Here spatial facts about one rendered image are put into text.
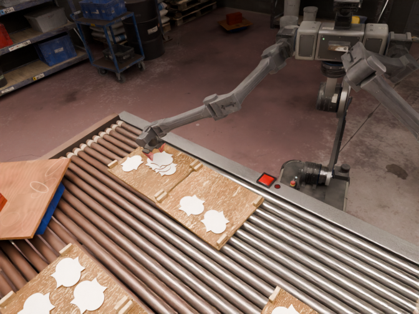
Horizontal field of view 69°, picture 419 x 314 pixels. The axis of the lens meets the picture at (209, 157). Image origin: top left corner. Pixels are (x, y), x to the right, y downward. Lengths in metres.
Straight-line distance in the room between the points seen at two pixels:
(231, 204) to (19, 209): 1.00
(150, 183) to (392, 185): 2.15
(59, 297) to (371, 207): 2.31
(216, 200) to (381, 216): 1.64
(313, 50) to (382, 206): 1.63
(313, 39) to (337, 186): 1.31
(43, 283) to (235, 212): 0.87
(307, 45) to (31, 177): 1.56
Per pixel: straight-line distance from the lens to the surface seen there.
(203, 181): 1.60
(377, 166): 3.22
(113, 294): 1.36
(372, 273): 1.41
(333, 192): 2.54
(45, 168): 1.86
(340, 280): 1.36
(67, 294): 1.45
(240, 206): 1.48
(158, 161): 1.72
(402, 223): 2.83
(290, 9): 5.94
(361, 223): 1.53
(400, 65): 1.47
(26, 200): 1.73
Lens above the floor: 2.10
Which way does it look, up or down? 42 degrees down
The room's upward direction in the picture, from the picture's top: 7 degrees counter-clockwise
